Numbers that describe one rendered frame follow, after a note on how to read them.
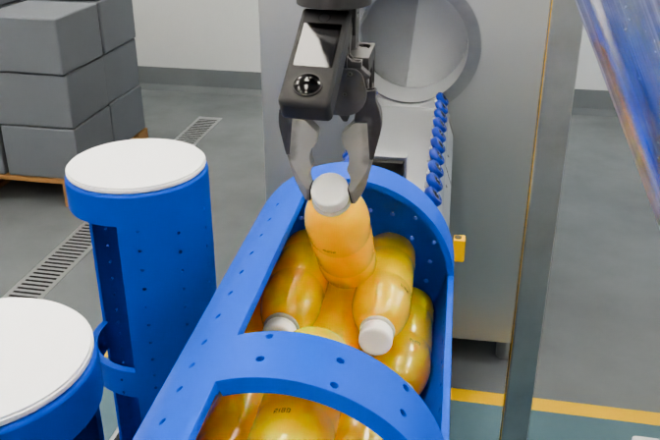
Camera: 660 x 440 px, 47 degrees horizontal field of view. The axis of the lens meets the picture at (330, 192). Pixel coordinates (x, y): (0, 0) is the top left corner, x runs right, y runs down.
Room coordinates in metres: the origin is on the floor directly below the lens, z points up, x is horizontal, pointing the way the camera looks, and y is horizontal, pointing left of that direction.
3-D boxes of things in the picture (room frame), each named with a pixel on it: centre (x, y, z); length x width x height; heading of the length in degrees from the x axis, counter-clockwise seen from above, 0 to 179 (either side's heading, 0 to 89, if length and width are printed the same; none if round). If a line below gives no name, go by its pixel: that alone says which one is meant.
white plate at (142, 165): (1.44, 0.39, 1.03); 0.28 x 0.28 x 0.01
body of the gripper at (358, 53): (0.74, 0.00, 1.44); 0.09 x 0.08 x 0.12; 171
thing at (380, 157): (1.36, -0.10, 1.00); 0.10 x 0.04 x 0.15; 81
